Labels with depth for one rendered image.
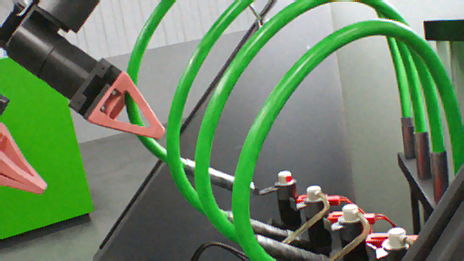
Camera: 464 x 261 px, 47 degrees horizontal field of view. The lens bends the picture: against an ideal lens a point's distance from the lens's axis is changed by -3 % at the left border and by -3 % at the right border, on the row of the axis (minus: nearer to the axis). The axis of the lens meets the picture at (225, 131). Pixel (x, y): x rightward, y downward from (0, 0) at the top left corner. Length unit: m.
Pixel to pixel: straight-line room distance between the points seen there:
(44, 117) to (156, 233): 2.99
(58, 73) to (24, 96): 3.29
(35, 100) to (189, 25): 3.79
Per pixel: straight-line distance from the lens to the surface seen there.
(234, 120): 1.01
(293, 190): 0.72
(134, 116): 0.64
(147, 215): 1.01
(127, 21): 7.21
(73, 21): 0.66
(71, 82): 0.64
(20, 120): 3.94
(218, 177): 0.68
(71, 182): 4.06
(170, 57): 7.29
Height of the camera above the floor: 1.35
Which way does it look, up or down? 13 degrees down
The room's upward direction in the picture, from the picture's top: 10 degrees counter-clockwise
